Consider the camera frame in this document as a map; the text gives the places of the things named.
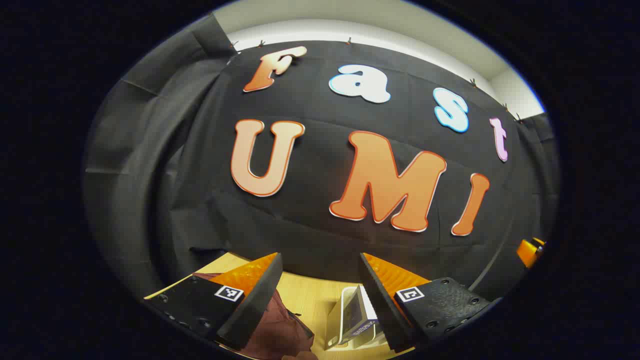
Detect black backdrop cloth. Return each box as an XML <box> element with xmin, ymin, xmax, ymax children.
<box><xmin>82</xmin><ymin>12</ymin><xmax>561</xmax><ymax>303</ymax></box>

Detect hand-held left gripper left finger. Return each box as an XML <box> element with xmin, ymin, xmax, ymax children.
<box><xmin>144</xmin><ymin>252</ymin><xmax>284</xmax><ymax>351</ymax></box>

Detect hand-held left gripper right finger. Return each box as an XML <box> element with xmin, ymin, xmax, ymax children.
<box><xmin>358</xmin><ymin>252</ymin><xmax>501</xmax><ymax>354</ymax></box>

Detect white plastic bookshelf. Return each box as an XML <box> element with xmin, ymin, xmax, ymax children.
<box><xmin>324</xmin><ymin>286</ymin><xmax>396</xmax><ymax>354</ymax></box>

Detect blue cover book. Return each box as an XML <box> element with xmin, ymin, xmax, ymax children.
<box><xmin>342</xmin><ymin>285</ymin><xmax>379</xmax><ymax>346</ymax></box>

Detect maroon schoolbag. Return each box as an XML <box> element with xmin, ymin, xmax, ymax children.
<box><xmin>192</xmin><ymin>272</ymin><xmax>319</xmax><ymax>360</ymax></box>

